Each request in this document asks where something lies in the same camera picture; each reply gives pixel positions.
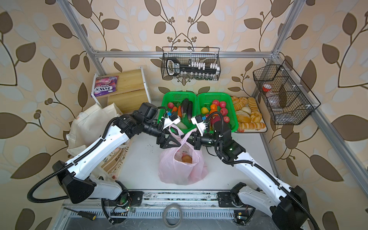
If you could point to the left green vegetable basket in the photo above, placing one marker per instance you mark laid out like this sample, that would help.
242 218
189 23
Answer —
177 98

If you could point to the purple eggplant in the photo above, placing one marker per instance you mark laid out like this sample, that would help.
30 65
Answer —
190 110

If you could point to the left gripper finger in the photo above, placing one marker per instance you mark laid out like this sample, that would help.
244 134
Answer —
164 141
178 140

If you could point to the purple Fox's candy bag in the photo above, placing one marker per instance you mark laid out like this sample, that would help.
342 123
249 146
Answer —
105 85

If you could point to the orange carrot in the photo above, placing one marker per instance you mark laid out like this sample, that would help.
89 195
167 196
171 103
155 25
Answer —
179 111

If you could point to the orange fruit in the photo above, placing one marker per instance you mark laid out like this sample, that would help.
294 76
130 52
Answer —
213 108

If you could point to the grey tape roll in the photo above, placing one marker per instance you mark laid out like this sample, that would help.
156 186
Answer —
172 216

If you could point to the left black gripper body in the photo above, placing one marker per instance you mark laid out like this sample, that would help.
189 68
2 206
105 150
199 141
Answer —
153 128

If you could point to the brown potato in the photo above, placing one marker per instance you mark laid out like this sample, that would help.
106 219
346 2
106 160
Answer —
187 159

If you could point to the cream canvas tote bag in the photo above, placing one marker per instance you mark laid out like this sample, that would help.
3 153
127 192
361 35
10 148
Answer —
87 128

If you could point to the black wire basket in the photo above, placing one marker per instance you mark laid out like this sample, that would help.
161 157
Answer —
288 98
190 63

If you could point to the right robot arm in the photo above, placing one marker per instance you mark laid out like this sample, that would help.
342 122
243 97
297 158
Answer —
287 206

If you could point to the black yellow screwdriver left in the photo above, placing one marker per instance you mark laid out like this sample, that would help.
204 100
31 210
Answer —
83 214

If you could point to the white wooden shelf rack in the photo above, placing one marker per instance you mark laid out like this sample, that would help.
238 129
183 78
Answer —
132 91

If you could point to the bread tray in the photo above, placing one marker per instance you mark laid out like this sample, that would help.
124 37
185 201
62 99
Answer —
248 115

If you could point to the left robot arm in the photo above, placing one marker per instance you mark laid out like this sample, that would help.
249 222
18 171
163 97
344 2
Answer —
74 176

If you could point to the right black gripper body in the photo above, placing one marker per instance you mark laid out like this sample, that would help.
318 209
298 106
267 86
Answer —
208 140

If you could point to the yellow lemon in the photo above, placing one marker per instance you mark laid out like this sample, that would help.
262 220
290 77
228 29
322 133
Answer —
204 111

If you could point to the pink plastic grocery bag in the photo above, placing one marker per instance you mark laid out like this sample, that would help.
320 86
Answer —
171 168

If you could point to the back black wire basket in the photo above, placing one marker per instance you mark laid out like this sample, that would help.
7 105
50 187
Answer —
190 63

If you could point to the right black wire basket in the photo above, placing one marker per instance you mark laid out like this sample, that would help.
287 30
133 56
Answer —
288 98

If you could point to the right green fruit basket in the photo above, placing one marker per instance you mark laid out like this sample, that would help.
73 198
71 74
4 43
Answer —
206 99

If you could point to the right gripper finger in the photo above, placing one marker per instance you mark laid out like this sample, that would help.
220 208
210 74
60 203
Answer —
192 138
197 144

